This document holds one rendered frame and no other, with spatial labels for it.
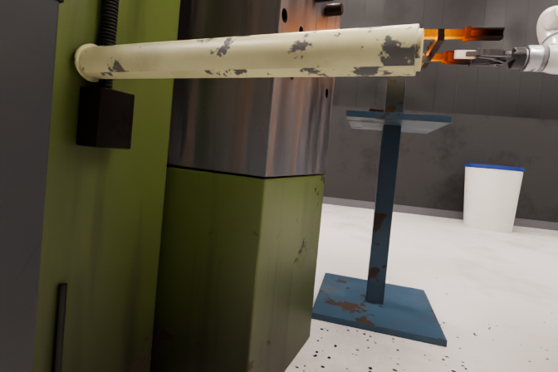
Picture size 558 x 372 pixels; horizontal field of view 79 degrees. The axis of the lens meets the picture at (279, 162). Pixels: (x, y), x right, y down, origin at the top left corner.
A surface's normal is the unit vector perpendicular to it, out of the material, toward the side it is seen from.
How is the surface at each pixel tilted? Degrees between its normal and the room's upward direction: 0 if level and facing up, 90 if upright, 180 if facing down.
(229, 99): 90
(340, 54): 109
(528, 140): 90
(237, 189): 90
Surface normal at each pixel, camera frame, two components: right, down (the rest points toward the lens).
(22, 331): 0.91, 0.10
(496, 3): -0.18, 0.01
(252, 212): -0.41, -0.01
